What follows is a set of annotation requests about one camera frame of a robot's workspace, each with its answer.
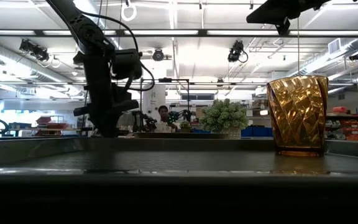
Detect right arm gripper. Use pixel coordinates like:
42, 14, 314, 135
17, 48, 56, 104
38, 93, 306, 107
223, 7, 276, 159
246, 0, 333, 37

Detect round black ceiling fixture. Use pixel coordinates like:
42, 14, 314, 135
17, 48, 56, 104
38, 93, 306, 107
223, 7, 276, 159
152, 48, 165, 62

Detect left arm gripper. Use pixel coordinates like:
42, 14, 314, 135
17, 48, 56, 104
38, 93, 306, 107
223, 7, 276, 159
72, 55, 140, 139

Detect blue storage bins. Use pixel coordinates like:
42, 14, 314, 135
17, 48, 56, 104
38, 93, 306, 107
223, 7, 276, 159
240, 125, 273, 138

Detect person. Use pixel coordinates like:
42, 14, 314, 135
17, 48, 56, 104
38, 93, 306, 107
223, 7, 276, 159
155, 105, 179, 134

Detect amber faceted plastic cup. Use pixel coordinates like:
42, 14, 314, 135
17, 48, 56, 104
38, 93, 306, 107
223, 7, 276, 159
265, 75, 329, 157

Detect black ceiling-mounted camera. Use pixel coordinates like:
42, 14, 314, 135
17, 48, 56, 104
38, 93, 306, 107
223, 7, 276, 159
18, 38, 50, 63

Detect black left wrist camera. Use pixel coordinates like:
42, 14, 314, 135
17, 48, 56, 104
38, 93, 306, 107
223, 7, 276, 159
111, 48, 144, 81

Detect white cable loop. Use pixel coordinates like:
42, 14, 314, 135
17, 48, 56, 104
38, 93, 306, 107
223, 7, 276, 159
121, 1, 138, 22

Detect black background rig frame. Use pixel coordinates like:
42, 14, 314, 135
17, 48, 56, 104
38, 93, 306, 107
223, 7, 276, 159
139, 77, 191, 126

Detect small green potted plant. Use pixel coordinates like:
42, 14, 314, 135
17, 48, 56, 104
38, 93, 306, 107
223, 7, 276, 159
178, 120, 193, 134

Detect black overhead camera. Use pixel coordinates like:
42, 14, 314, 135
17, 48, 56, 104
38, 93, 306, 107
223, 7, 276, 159
227, 39, 249, 64

